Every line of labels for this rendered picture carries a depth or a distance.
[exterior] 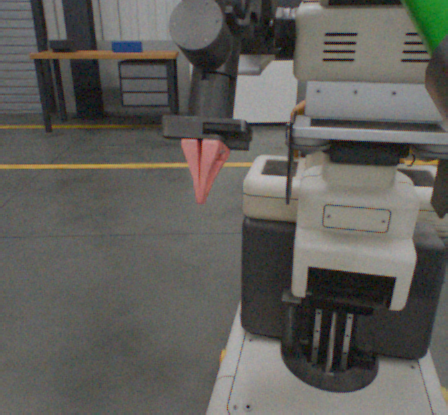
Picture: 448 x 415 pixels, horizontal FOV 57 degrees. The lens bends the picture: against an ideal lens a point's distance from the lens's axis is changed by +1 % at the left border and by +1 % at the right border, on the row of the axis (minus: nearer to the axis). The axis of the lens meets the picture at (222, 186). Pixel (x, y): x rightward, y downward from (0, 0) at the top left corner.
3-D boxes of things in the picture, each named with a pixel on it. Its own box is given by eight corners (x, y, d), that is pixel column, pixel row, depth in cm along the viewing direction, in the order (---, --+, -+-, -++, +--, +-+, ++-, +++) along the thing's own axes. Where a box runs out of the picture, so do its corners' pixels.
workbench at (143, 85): (42, 133, 489) (26, 40, 451) (61, 120, 554) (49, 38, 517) (178, 132, 494) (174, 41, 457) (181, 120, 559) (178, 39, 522)
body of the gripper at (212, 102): (244, 135, 47) (250, 71, 47) (159, 130, 49) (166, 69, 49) (252, 146, 53) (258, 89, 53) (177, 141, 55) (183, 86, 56)
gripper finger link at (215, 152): (212, 204, 47) (221, 122, 47) (153, 198, 48) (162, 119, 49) (225, 206, 53) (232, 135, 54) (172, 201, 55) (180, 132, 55)
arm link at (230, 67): (244, 43, 54) (202, 43, 55) (235, 18, 47) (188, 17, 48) (239, 96, 53) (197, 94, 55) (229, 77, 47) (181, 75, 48)
